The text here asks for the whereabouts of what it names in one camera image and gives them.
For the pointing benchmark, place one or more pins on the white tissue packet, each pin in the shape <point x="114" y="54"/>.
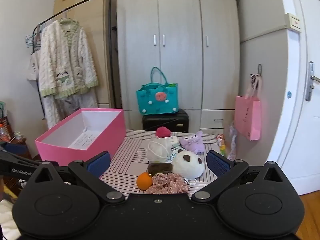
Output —
<point x="172" y="142"/>

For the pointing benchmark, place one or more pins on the beige wooden cabinet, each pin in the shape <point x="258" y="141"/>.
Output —
<point x="95" y="10"/>

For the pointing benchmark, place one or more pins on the white and green fluffy cardigan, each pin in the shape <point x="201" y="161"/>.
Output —
<point x="72" y="55"/>

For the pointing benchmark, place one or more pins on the pink floral scrunchie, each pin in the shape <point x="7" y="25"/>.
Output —
<point x="167" y="183"/>

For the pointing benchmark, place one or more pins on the black clothes rack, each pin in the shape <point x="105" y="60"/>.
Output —
<point x="110" y="42"/>

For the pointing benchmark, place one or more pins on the white panda plush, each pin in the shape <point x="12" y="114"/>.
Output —
<point x="186" y="165"/>

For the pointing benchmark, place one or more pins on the pink fluffy pompom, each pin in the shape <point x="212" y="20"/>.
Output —
<point x="163" y="132"/>

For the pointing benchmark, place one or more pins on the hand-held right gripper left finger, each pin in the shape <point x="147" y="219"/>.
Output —
<point x="100" y="163"/>

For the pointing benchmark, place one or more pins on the white and green plastic bag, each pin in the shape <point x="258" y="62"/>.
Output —
<point x="2" y="107"/>

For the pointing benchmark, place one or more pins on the brown plush toy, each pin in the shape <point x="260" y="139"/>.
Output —
<point x="160" y="168"/>

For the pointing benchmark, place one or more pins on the wall hook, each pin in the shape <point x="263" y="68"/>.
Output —
<point x="259" y="68"/>

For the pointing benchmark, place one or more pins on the clear plastic bag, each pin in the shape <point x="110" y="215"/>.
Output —
<point x="233" y="142"/>

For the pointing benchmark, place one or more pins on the white paper sheet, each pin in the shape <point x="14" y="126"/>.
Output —
<point x="83" y="141"/>

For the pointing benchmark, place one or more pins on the white tote bag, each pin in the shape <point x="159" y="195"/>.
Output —
<point x="33" y="67"/>

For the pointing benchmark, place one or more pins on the purple plush toy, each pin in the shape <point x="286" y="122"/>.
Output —
<point x="191" y="142"/>

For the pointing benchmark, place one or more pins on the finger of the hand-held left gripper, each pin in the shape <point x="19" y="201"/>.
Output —
<point x="17" y="148"/>

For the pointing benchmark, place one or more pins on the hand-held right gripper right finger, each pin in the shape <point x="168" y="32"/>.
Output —
<point x="218" y="163"/>

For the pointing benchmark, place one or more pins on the colourful bottle pack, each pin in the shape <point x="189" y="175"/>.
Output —
<point x="222" y="146"/>

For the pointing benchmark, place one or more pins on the white door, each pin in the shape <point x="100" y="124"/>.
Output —
<point x="300" y="130"/>

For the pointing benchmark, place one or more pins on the white wardrobe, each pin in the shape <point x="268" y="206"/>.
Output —
<point x="180" y="17"/>

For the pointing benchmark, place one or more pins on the beige wall switch box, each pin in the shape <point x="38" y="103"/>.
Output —
<point x="293" y="22"/>

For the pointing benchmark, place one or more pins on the wooden nightstand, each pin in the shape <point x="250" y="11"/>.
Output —
<point x="22" y="140"/>

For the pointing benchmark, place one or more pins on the pink cardboard box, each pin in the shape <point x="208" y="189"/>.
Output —
<point x="105" y="127"/>

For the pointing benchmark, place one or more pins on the teal felt tote bag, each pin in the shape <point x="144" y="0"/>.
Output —
<point x="150" y="100"/>

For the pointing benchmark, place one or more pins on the black-printed white cloth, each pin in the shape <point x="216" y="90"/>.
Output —
<point x="173" y="156"/>

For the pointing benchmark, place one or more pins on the pink paper bag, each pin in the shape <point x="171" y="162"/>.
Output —
<point x="247" y="117"/>

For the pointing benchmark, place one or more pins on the black suitcase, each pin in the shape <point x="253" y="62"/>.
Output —
<point x="162" y="123"/>

